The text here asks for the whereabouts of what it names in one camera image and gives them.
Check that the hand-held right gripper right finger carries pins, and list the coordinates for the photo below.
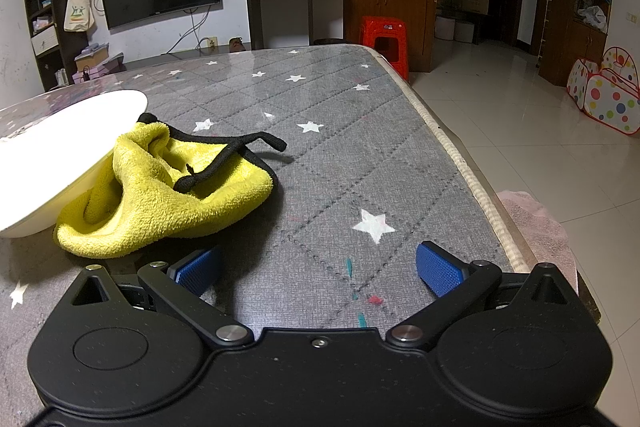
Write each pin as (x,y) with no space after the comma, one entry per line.
(440,272)

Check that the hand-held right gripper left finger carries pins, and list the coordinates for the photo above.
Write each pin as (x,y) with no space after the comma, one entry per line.
(200,272)

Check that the yellow microfiber cloth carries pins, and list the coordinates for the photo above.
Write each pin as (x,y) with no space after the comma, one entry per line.
(140,217)

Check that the white bowl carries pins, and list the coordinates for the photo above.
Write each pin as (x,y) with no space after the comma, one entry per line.
(60,157)

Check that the pink towel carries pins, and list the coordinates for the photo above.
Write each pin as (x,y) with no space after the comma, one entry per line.
(535,232)

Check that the grey star-print table mat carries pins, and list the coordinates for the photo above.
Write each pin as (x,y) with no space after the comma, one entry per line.
(350,132)

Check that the stack of gift boxes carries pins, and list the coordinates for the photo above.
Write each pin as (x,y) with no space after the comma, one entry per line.
(97,66)

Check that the white round bin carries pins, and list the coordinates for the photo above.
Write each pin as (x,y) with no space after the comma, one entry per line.
(464,33)
(444,29)

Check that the polka dot play tent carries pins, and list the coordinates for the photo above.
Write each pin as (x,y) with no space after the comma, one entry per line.
(610,102)

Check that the red plastic stool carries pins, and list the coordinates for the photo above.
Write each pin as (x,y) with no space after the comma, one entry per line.
(382,27)

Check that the cardboard box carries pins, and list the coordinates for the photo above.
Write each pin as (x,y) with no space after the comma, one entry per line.
(467,4)

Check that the white plastic bag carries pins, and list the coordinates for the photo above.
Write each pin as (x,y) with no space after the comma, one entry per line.
(595,18)

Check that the wall socket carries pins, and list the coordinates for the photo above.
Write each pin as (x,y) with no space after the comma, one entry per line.
(212,42)

